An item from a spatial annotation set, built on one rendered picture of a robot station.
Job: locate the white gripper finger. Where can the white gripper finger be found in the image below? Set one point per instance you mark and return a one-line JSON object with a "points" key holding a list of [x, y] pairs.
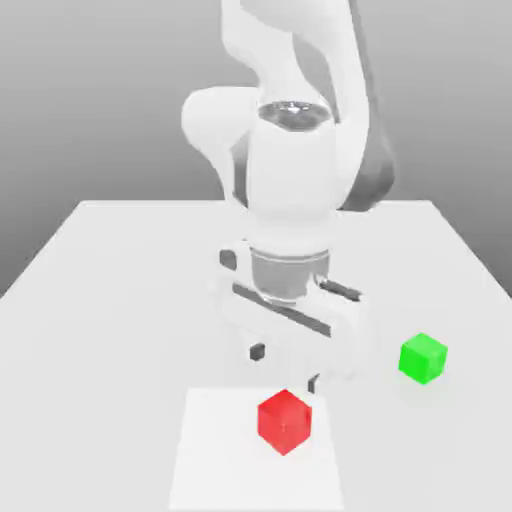
{"points": [[313, 384], [257, 352]]}

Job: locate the small green cube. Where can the small green cube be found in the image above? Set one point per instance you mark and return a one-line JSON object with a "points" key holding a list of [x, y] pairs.
{"points": [[422, 358]]}

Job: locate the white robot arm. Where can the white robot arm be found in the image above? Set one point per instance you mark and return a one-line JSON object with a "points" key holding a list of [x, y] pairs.
{"points": [[290, 172]]}

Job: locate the small red cube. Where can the small red cube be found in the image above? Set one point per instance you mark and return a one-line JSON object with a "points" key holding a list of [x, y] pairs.
{"points": [[284, 422]]}

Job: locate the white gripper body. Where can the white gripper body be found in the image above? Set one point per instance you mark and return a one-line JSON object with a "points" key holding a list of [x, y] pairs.
{"points": [[288, 320]]}

